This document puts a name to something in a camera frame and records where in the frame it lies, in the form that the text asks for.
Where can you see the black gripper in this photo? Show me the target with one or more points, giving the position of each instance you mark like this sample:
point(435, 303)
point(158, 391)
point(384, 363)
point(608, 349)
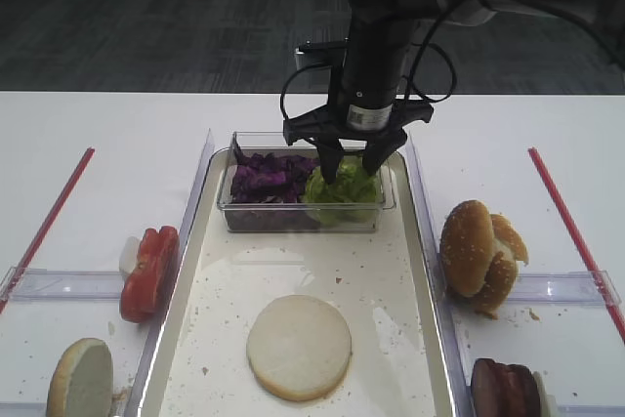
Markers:
point(344, 118)

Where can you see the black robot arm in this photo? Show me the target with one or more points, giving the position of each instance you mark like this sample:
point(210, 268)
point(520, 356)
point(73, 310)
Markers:
point(371, 96)

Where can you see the green lettuce pile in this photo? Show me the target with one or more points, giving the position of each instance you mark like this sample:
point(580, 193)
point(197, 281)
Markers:
point(352, 186)

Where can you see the red tomato slices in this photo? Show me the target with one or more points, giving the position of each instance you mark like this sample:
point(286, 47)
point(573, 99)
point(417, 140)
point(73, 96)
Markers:
point(143, 289)

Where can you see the white tomato holder block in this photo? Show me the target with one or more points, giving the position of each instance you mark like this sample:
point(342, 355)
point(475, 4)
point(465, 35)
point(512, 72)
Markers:
point(128, 256)

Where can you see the brown meat patties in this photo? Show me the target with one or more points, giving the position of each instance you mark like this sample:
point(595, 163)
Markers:
point(504, 390)

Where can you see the clear plastic salad container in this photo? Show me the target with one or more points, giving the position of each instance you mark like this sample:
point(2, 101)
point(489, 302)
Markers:
point(251, 142)

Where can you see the shredded purple cabbage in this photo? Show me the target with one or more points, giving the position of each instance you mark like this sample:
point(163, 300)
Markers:
point(269, 179)

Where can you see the white metal serving tray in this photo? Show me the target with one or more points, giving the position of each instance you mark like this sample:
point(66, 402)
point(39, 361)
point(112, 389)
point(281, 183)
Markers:
point(377, 281)

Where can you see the sesame bun top rear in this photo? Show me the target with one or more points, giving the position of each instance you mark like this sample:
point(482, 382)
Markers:
point(506, 234)

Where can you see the sesame bun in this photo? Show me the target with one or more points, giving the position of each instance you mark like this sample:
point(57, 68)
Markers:
point(478, 266)
point(506, 234)

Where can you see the sesame bun top front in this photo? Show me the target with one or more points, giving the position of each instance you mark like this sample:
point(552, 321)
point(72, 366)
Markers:
point(478, 266)

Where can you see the right red tape strip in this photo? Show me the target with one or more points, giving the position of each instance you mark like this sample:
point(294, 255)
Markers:
point(613, 310)

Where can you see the red tape strip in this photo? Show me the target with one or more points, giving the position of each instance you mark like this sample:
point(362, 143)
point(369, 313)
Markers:
point(613, 310)
point(19, 270)

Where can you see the bottom bun half on tray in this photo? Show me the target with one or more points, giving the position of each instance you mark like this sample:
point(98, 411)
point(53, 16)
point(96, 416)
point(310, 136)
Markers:
point(299, 348)

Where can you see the right clear long divider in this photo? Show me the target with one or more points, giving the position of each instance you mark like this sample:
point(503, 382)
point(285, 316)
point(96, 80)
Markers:
point(458, 393)

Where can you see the clear long divider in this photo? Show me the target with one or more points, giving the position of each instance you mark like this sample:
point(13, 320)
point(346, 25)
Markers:
point(458, 393)
point(188, 221)

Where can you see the right clear cross divider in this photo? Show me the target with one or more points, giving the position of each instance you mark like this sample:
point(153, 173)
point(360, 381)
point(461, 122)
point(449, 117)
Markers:
point(577, 288)

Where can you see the clear cross divider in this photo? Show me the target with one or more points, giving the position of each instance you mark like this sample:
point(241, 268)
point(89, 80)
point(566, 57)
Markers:
point(577, 288)
point(40, 285)

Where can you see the left red tape strip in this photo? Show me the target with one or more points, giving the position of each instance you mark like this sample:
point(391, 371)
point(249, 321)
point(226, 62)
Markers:
point(19, 270)

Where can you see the white patty holder block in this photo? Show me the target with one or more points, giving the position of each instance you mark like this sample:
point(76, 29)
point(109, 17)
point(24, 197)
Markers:
point(548, 404)

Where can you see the left clear long divider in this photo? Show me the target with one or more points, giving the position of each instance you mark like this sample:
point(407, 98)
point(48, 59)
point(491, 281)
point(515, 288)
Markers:
point(188, 221)

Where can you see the left clear cross divider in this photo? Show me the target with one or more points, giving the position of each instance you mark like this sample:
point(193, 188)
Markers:
point(40, 285)

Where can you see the standing bun half left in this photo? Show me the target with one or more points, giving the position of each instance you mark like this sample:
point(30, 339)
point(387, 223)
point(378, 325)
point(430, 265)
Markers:
point(82, 383)

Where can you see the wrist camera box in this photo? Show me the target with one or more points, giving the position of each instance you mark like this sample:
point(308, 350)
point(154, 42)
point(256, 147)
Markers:
point(313, 56)

